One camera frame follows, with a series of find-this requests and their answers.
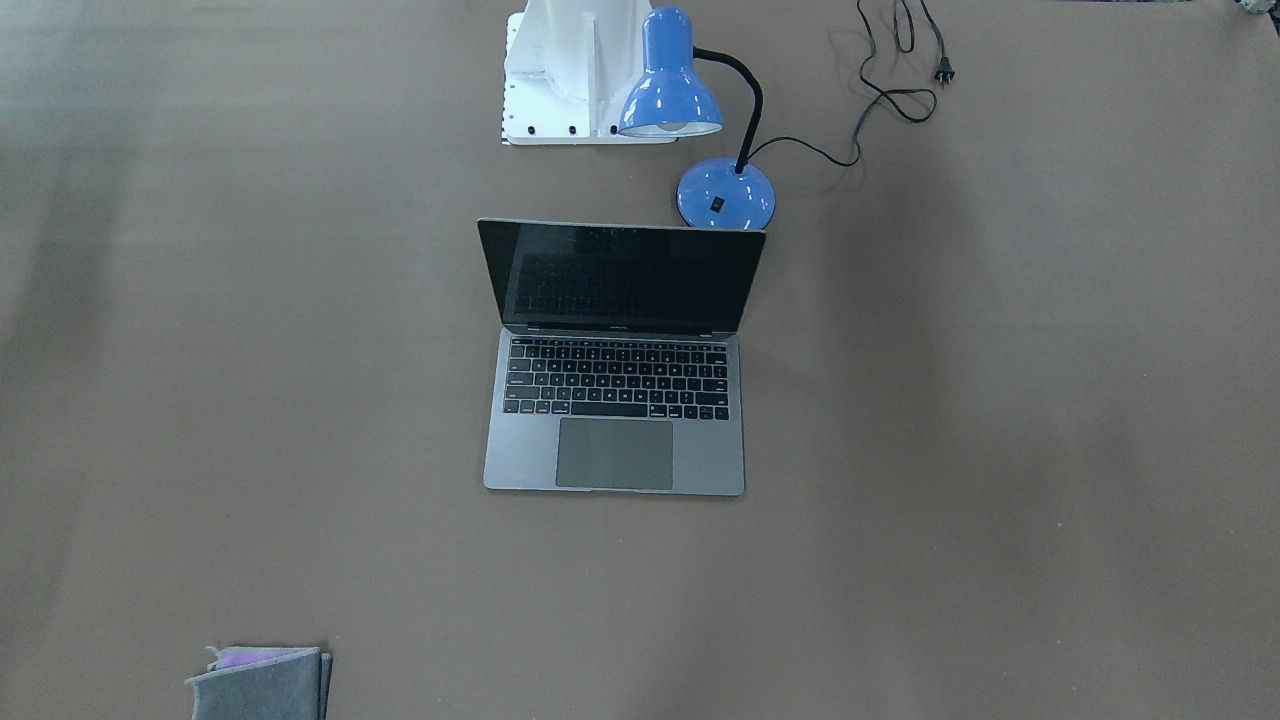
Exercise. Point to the grey laptop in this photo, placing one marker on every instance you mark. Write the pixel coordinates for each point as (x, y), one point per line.
(618, 361)

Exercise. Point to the blue desk lamp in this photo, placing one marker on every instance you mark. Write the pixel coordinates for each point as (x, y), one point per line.
(671, 100)

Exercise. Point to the folded grey cloth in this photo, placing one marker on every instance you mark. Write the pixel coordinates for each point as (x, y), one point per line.
(249, 682)

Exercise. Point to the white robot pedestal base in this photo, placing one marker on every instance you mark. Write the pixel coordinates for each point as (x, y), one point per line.
(569, 67)

